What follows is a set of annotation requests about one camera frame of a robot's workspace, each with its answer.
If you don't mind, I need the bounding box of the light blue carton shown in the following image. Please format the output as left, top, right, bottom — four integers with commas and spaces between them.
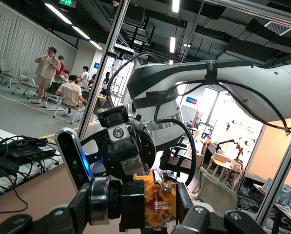
278, 184, 291, 210

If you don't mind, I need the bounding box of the aluminium camera post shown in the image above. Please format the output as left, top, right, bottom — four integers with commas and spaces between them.
77, 0, 131, 142

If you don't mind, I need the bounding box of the person in red shirt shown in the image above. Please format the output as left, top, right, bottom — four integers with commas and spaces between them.
54, 55, 66, 77

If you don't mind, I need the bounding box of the long black looped cable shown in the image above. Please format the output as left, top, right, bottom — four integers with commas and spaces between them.
0, 187, 29, 216

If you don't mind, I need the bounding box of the aluminium frame post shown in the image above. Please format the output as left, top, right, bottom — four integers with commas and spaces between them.
255, 116, 291, 229

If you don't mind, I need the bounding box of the person in white tee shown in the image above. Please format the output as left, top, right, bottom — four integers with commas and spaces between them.
77, 65, 91, 89

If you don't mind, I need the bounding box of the black cable connector block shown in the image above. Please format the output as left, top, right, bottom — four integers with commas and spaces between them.
97, 104, 129, 128

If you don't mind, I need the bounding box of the black velcro strap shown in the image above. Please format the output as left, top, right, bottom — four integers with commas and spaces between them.
203, 59, 220, 86
133, 89, 185, 109

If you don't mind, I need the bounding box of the dark brown chair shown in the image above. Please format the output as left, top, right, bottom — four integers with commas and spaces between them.
159, 143, 192, 176

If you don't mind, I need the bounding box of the beige fabric chair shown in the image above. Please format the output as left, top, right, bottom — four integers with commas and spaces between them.
193, 166, 238, 218

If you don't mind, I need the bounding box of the seated person white shirt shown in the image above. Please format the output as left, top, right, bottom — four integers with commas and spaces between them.
54, 75, 88, 117

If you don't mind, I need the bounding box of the grey office chair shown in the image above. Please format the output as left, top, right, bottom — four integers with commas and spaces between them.
11, 66, 40, 99
0, 58, 16, 86

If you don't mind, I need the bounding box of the grey air vent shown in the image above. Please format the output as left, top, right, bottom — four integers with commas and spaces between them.
264, 20, 291, 37

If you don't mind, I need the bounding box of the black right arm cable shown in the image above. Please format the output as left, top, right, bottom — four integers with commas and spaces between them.
105, 52, 197, 187

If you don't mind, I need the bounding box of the black network switch box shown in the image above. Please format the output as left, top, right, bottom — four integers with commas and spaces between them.
8, 143, 57, 162

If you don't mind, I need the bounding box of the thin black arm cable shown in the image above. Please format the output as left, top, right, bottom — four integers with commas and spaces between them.
157, 80, 291, 134

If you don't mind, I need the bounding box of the orange push-button switch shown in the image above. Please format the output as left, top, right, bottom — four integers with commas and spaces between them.
88, 169, 179, 233

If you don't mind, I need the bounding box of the black right camera mount bracket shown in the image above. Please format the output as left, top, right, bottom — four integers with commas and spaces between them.
80, 119, 158, 177

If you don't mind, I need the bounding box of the green exit sign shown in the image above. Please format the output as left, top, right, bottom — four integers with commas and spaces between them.
59, 0, 78, 8

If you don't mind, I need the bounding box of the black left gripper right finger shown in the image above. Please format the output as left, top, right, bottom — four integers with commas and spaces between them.
174, 182, 275, 234

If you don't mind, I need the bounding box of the beige mesh chair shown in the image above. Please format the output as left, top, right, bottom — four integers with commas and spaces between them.
53, 86, 84, 124

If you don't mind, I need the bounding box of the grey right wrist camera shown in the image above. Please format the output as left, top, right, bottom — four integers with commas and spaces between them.
55, 127, 94, 194

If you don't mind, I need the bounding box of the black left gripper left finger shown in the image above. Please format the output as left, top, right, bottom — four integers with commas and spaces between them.
0, 182, 94, 234

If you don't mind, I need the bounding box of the man in beige vest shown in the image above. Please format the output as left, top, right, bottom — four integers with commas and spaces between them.
31, 46, 61, 109

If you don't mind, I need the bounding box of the wooden stool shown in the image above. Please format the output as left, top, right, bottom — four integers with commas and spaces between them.
205, 153, 242, 191

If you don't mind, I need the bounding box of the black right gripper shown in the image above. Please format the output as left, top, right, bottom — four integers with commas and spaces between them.
100, 123, 151, 182

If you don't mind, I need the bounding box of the black exterior camera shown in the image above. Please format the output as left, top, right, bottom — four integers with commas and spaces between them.
113, 43, 136, 56

